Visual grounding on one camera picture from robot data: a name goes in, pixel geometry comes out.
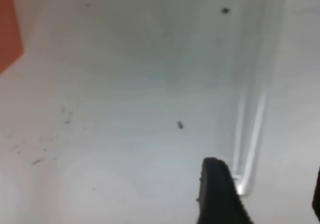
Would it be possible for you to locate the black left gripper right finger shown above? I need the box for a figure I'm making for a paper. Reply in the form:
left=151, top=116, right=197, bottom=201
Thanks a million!
left=312, top=169, right=320, bottom=221

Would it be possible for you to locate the clear glass test tube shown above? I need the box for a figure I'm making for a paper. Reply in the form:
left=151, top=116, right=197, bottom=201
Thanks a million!
left=231, top=0, right=285, bottom=196

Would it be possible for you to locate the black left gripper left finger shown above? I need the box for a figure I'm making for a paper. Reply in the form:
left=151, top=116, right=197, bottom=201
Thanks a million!
left=197, top=157, right=253, bottom=224

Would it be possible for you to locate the orange cube block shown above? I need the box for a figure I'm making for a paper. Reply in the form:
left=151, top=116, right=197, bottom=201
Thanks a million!
left=0, top=0, right=24, bottom=72

